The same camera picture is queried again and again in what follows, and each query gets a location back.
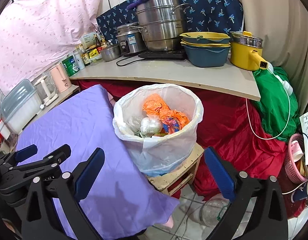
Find pink electric kettle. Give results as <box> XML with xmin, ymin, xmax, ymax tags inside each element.
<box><xmin>49</xmin><ymin>63</ymin><xmax>72</xmax><ymax>93</ymax></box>

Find wooden stool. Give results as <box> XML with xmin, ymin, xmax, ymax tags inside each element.
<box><xmin>147</xmin><ymin>143</ymin><xmax>204</xmax><ymax>196</ymax></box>

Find orange wrapper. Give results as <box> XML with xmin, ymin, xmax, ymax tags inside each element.
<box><xmin>161</xmin><ymin>110</ymin><xmax>190</xmax><ymax>134</ymax></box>

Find large steel steamer pot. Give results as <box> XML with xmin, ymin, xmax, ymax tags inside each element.
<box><xmin>136</xmin><ymin>0</ymin><xmax>191</xmax><ymax>52</ymax></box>

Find curved grey countertop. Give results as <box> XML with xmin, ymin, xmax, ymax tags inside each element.
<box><xmin>70</xmin><ymin>60</ymin><xmax>261</xmax><ymax>101</ymax></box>

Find black induction cooker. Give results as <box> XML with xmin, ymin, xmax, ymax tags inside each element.
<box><xmin>138</xmin><ymin>50</ymin><xmax>187</xmax><ymax>61</ymax></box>

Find steel rice cooker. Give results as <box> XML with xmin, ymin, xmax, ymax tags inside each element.
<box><xmin>116</xmin><ymin>22</ymin><xmax>147</xmax><ymax>56</ymax></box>

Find navy floral cloth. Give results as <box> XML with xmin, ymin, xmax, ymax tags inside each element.
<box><xmin>97</xmin><ymin>0</ymin><xmax>243</xmax><ymax>44</ymax></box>

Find green plastic bag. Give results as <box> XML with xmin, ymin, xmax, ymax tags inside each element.
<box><xmin>253</xmin><ymin>67</ymin><xmax>300</xmax><ymax>142</ymax></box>

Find clear white electric kettle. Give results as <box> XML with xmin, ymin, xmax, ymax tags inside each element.
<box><xmin>34</xmin><ymin>73</ymin><xmax>59</xmax><ymax>107</ymax></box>

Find pink plastic basket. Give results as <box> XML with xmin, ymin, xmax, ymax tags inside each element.
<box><xmin>284</xmin><ymin>133</ymin><xmax>308</xmax><ymax>184</ymax></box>

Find white bottle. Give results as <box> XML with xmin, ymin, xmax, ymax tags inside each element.
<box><xmin>74</xmin><ymin>51</ymin><xmax>85</xmax><ymax>70</ymax></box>

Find purple tablecloth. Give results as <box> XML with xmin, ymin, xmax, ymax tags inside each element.
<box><xmin>17</xmin><ymin>85</ymin><xmax>178</xmax><ymax>239</ymax></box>

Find black power cord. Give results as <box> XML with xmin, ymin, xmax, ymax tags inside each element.
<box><xmin>115</xmin><ymin>55</ymin><xmax>146</xmax><ymax>67</ymax></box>

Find red orange plastic bag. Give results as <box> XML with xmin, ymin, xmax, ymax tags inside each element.
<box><xmin>143</xmin><ymin>93</ymin><xmax>171</xmax><ymax>118</ymax></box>

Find stacked blue yellow basins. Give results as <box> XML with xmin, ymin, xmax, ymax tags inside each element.
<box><xmin>180</xmin><ymin>32</ymin><xmax>231</xmax><ymax>68</ymax></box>

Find green tin can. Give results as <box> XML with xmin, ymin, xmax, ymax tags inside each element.
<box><xmin>62</xmin><ymin>55</ymin><xmax>80</xmax><ymax>77</ymax></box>

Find dark soy sauce bottle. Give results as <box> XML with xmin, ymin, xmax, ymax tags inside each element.
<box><xmin>80</xmin><ymin>46</ymin><xmax>91</xmax><ymax>66</ymax></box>

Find trash bin with white bag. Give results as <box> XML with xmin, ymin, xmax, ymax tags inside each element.
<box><xmin>113</xmin><ymin>83</ymin><xmax>204</xmax><ymax>177</ymax></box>

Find white cable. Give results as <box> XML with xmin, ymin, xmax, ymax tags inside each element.
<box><xmin>245</xmin><ymin>67</ymin><xmax>291</xmax><ymax>141</ymax></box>

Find red fabric under counter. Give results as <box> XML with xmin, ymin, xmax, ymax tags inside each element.
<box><xmin>72</xmin><ymin>80</ymin><xmax>308</xmax><ymax>219</ymax></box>

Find pink floral sheet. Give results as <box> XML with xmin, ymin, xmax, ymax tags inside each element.
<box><xmin>0</xmin><ymin>0</ymin><xmax>101</xmax><ymax>94</ymax></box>

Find dish rack with grey lid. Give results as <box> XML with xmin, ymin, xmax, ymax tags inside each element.
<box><xmin>1</xmin><ymin>79</ymin><xmax>42</xmax><ymax>134</ymax></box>

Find yellow electric pot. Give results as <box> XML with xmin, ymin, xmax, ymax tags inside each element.
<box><xmin>230</xmin><ymin>31</ymin><xmax>268</xmax><ymax>71</ymax></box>

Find small steel pot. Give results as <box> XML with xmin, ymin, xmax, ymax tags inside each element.
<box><xmin>100</xmin><ymin>44</ymin><xmax>121</xmax><ymax>62</ymax></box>

